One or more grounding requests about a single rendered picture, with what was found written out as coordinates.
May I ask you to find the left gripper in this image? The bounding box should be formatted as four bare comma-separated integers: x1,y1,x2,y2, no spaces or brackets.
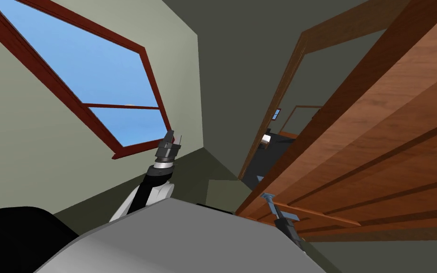
154,129,183,162

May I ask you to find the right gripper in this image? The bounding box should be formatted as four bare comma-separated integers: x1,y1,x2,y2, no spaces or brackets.
260,192,306,251

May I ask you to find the brown door handle bar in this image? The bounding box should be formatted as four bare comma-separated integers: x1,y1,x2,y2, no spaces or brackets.
271,201,362,228

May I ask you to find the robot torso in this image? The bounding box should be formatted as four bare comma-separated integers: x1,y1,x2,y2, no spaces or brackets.
32,197,327,273

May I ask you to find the red-framed window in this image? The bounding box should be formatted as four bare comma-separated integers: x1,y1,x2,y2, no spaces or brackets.
0,0,173,160

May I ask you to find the brown wooden door leaf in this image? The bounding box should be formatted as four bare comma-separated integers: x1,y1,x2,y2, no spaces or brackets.
235,0,437,243

